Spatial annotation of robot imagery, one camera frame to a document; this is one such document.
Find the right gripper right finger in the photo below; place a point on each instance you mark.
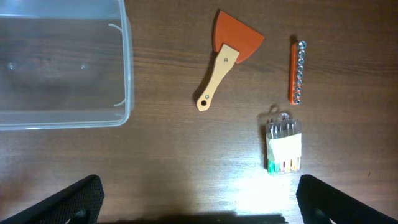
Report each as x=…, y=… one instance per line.
x=322, y=203

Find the screwdriver set clear case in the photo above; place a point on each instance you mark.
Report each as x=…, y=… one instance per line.
x=283, y=145

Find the clear plastic container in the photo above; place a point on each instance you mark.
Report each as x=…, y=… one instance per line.
x=65, y=64

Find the orange scraper wooden handle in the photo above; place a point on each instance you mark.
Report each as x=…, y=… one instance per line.
x=233, y=43

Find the orange socket bit rail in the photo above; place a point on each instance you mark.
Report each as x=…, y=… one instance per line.
x=297, y=62

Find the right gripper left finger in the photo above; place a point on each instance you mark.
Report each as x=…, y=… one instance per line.
x=80, y=202

